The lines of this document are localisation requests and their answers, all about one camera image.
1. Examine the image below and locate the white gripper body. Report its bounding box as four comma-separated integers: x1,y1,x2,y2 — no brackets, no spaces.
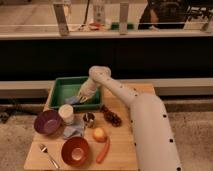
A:
77,78,100,102

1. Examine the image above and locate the blue sponge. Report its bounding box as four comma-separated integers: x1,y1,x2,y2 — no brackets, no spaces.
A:
65,96,79,105

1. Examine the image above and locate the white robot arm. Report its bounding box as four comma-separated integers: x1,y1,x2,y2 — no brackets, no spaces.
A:
78,66,183,171

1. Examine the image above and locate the green plastic tray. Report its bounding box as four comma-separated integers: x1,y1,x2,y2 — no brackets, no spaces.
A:
49,76,102,111

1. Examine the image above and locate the white cup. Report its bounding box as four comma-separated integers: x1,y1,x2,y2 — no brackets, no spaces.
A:
58,104,74,124

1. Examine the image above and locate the dark grape bunch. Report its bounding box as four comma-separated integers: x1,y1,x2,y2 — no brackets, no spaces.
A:
100,105,122,127

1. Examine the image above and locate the grey-blue cloth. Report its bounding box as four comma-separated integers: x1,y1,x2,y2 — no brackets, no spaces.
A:
63,119,85,139

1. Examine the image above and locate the yellow apple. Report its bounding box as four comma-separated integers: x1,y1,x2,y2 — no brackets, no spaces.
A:
93,128,107,142

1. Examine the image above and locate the wooden board table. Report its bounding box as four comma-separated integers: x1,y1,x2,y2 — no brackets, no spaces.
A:
23,83,158,171

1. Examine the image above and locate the purple bowl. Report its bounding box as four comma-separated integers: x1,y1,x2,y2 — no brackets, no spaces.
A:
34,110,62,135

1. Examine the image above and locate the orange carrot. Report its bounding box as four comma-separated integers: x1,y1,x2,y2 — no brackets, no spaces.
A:
96,137,110,164

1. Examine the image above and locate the red bowl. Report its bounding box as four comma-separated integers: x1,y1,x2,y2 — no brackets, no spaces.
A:
61,137,90,167

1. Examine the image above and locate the silver fork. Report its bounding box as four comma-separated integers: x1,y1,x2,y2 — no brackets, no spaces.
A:
39,144,60,170

